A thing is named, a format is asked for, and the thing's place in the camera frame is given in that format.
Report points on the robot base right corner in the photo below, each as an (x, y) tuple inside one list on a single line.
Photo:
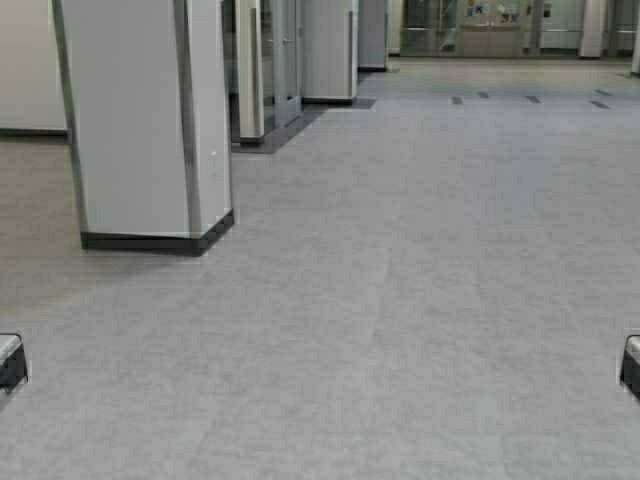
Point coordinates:
[(629, 371)]

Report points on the robot base left corner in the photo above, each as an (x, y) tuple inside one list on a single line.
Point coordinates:
[(14, 365)]

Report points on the white pillar with black base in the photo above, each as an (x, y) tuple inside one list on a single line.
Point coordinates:
[(145, 99)]

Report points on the glass door with frame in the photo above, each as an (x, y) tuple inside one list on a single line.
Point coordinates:
[(262, 58)]

